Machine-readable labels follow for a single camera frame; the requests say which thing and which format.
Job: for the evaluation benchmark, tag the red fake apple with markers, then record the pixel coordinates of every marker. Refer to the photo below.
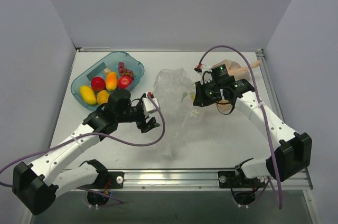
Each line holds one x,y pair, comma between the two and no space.
124,82
98,84

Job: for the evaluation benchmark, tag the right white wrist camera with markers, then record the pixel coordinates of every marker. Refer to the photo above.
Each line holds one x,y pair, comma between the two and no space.
205,72

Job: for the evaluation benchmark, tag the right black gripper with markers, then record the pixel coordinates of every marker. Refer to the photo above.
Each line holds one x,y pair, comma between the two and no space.
198,95

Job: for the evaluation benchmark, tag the front aluminium rail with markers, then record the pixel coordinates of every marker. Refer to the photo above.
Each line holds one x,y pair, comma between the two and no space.
157,180

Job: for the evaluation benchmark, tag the fake red grape bunch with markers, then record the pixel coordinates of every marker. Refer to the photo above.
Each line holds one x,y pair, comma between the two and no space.
123,71

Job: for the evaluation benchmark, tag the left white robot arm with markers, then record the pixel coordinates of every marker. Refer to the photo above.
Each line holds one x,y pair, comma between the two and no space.
40,182

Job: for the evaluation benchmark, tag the teal plastic fruit tray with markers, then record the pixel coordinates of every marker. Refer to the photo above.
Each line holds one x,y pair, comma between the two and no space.
110,61

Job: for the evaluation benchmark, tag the clear printed plastic bag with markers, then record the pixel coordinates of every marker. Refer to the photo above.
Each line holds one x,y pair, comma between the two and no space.
175,92

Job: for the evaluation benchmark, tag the yellow fake lemon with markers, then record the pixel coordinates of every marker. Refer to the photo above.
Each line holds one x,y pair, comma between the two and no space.
88,95

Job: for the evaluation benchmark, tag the orange tied plastic bag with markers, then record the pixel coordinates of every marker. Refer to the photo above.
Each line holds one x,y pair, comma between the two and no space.
236,70

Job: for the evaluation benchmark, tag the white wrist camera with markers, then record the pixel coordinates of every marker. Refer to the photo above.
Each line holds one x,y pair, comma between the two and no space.
150,104
205,72

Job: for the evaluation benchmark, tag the orange yellow fake mango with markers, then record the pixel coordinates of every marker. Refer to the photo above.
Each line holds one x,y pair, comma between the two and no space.
111,81

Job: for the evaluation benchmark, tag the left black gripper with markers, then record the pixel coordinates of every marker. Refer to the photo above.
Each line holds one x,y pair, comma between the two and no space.
142,120

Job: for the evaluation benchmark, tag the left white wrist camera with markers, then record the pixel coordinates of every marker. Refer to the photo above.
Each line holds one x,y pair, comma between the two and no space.
150,104

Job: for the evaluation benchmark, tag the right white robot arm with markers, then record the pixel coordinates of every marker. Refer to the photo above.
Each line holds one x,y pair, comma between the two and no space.
290,150

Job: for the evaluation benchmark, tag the small orange fake fruit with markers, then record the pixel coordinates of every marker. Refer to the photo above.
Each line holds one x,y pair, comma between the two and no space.
102,97

